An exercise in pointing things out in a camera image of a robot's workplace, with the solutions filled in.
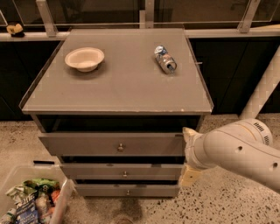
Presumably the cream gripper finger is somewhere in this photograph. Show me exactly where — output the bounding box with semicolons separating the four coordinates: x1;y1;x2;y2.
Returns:
178;164;201;186
183;127;198;140

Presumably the grey top drawer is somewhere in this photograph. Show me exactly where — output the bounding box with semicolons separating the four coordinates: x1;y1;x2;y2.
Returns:
39;132;185;157

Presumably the grey drawer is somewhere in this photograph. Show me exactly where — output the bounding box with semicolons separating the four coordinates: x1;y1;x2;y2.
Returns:
61;164;183;180
75;184;179;198
39;132;185;157

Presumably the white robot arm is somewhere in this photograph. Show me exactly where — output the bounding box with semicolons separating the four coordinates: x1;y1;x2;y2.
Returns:
179;47;280;193

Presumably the grey drawer cabinet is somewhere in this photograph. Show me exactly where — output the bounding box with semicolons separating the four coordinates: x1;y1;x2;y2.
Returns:
20;29;214;187

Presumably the grey bottom drawer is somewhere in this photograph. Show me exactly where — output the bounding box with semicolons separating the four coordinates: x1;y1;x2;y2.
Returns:
75;184;179;198

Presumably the grey middle drawer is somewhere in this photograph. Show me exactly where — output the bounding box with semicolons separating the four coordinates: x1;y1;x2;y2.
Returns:
61;164;183;180

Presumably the crushed silver blue can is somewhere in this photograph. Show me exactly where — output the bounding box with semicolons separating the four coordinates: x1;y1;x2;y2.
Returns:
154;45;177;74

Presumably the white paper bowl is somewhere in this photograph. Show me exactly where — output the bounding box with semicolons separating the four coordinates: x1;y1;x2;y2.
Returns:
65;47;105;73

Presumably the orange snack packet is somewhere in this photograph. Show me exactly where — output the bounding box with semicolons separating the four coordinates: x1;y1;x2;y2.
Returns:
48;189;60;207

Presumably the green snack bag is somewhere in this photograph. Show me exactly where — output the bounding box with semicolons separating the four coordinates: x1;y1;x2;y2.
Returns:
23;178;60;193

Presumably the clear plastic bin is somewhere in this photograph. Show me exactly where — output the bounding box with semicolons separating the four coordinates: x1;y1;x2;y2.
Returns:
0;165;73;224

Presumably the blue snack bag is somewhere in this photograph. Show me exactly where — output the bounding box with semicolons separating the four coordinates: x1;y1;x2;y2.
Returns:
16;195;39;224

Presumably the metal window railing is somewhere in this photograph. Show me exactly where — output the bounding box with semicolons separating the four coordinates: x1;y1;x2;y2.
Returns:
0;0;280;41

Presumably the small yellow black object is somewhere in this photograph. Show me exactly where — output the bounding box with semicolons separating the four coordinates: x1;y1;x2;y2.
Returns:
6;23;25;38

